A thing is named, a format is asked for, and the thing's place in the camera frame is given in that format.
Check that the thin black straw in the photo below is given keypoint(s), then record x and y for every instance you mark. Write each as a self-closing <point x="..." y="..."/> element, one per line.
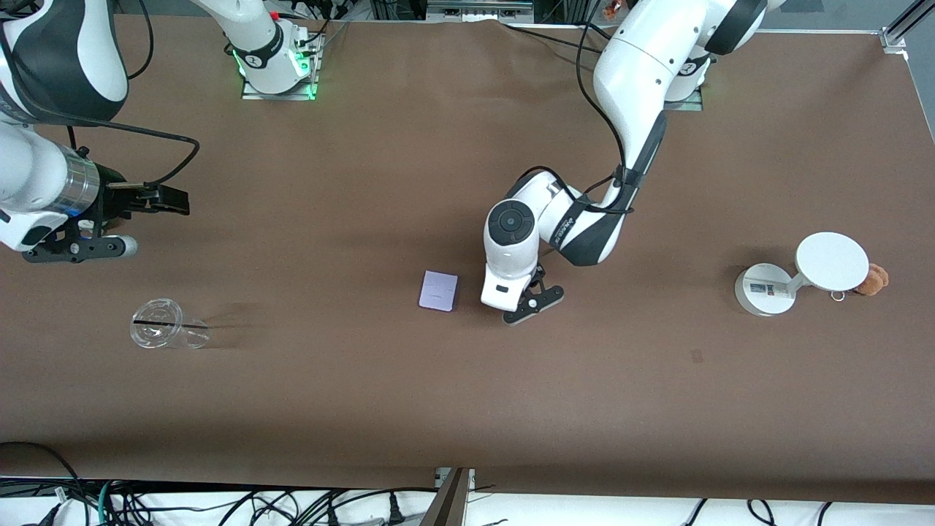
<point x="168" y="323"/>

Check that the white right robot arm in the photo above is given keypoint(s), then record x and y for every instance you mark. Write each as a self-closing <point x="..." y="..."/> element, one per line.
<point x="29" y="175"/>

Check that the white round stand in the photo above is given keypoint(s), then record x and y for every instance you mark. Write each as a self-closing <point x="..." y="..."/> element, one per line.
<point x="833" y="261"/>

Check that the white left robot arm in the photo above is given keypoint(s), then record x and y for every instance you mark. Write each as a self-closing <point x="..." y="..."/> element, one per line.
<point x="643" y="66"/>

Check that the clear plastic cup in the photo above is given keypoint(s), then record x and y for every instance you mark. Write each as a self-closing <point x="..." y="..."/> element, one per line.
<point x="157" y="334"/>

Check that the black power plug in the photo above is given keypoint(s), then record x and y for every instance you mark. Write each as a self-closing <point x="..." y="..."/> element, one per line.
<point x="396" y="511"/>

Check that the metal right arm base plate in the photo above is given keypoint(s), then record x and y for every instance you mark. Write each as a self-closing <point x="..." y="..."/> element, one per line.
<point x="252" y="93"/>

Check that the brown table cover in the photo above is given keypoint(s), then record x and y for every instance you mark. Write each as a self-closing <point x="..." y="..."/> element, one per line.
<point x="365" y="409"/>

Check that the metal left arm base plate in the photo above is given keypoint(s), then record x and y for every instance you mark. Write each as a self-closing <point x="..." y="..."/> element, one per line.
<point x="690" y="106"/>

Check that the grey metal mount post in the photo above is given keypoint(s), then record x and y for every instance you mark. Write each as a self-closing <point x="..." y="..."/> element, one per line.
<point x="447" y="504"/>

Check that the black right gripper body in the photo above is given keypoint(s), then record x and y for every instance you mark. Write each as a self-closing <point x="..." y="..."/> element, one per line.
<point x="110" y="193"/>

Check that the aluminium frame rail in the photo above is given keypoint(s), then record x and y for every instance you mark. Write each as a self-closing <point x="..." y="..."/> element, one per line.
<point x="478" y="9"/>

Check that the aluminium corner profile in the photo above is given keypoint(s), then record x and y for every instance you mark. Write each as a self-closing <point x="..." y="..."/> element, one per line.
<point x="902" y="25"/>

